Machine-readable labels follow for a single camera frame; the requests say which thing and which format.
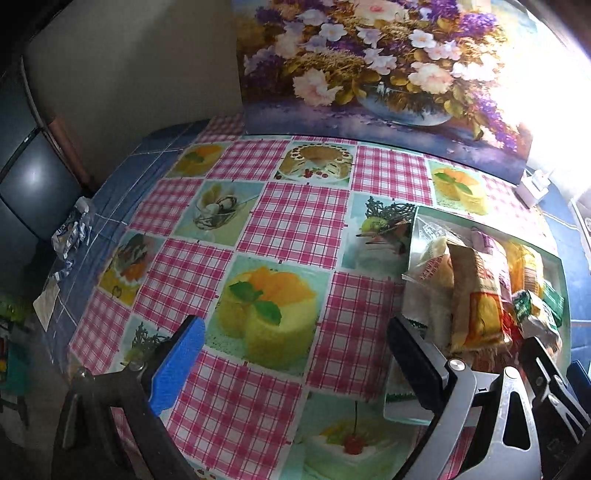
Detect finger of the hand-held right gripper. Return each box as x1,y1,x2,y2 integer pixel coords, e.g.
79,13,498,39
519,336,591,435
567,361,591,385

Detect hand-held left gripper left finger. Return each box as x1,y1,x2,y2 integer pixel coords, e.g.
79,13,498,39
53,315,207,480

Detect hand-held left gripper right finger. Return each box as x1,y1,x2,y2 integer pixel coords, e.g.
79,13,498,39
387,316,541,480

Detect cream pastry snack packet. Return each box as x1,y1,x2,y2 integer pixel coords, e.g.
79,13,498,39
402,258,455,342

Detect red snack packet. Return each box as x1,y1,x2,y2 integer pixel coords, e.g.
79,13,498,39
501,300,525,344

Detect green and white cookie packet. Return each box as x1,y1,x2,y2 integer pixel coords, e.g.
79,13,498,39
510,288,561,352

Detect green snack packet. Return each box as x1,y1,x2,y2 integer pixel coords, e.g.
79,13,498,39
540,277,566,328

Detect orange and white snack packet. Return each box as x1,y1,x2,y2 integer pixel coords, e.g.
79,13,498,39
448,242,511,354

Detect green-rimmed cardboard tray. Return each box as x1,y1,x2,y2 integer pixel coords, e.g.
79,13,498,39
383,205,573,423

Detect yellow bread packet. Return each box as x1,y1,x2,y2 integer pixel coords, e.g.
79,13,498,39
503,240,546,298

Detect clear white bun packet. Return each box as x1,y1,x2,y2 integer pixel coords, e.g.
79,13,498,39
402,217,467,282

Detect purple snack packet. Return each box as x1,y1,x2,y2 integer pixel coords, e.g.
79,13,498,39
471,228,497,252

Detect cream paper slip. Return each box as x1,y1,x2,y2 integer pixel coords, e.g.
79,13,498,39
33,279,62,332

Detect teal box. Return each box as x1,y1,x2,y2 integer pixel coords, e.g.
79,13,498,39
0,339,29,393

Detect crumpled foil wrapper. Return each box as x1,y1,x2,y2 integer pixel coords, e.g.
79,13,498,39
50,196,95,261

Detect white power strip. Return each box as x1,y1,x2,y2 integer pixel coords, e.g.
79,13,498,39
516,178,550,207

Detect pink checkered cake-print tablecloth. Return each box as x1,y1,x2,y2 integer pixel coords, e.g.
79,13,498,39
67,113,573,480

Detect dark monitor screen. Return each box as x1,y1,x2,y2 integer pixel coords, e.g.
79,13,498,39
0,55,84,241

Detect brown wooden board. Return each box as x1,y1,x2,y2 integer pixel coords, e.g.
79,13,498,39
46,115,100,192

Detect floral painting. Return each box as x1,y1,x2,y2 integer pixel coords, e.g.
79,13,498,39
233,0,546,174

